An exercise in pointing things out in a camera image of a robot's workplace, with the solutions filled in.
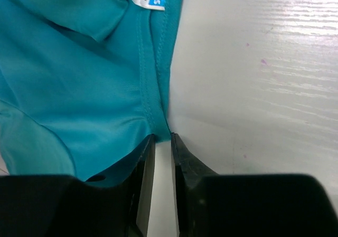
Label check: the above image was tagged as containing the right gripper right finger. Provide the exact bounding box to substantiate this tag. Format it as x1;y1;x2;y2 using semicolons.
171;133;337;236

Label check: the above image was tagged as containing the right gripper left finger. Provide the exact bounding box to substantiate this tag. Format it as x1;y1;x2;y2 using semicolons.
1;135;155;236

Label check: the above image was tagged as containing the teal blue t-shirt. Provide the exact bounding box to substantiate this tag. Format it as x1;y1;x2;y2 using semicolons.
1;0;183;181

